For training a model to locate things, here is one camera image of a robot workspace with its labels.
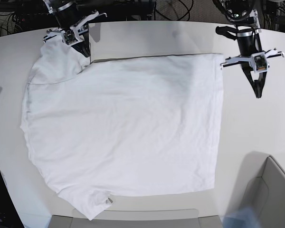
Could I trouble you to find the grey cardboard box right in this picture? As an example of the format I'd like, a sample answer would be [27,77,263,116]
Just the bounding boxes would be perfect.
[240,156,285,228]

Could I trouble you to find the white T-shirt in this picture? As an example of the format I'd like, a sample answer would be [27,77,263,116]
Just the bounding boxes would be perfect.
[20,38,223,220]

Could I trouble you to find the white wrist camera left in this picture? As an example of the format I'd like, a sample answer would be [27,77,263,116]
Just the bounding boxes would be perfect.
[251,52,268,73]

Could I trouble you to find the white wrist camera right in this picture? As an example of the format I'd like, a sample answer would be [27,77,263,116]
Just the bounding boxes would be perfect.
[62,30,78,46]

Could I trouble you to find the blue cloth bottom right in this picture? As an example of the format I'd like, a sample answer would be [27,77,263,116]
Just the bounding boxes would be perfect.
[222,207,260,228]

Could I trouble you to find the grey bin bottom edge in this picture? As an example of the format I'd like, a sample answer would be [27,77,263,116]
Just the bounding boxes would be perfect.
[48,209,223,228]

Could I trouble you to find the black white gripper left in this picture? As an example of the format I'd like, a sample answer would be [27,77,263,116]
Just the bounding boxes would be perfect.
[216,26,285,98]

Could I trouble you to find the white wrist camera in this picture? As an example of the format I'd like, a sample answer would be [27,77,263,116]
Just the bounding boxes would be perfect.
[62,30,78,46]
[251,52,268,73]

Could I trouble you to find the black white gripper right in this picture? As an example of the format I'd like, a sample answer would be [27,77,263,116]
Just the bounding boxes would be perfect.
[43,9,107,57]

